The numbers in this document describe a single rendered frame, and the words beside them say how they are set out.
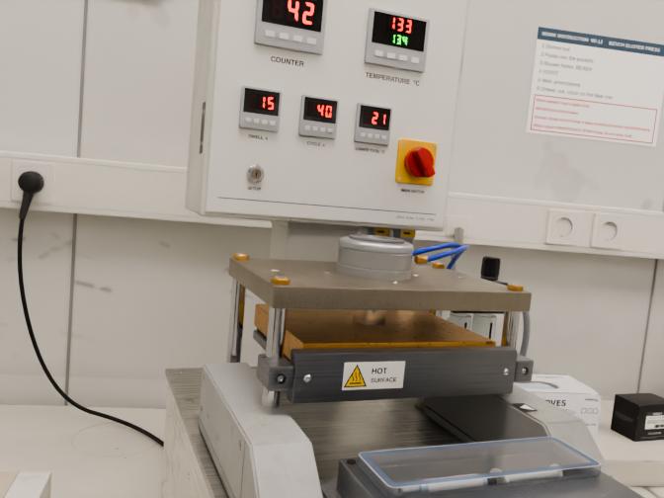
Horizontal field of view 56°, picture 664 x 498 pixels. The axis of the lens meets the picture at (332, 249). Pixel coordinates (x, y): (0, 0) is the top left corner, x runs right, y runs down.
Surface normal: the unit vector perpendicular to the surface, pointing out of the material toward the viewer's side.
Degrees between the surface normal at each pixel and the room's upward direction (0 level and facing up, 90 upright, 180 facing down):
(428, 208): 90
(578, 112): 90
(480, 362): 90
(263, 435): 0
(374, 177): 90
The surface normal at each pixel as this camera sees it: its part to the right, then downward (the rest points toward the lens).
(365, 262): -0.36, 0.06
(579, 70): 0.16, 0.11
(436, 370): 0.37, 0.12
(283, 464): 0.30, -0.67
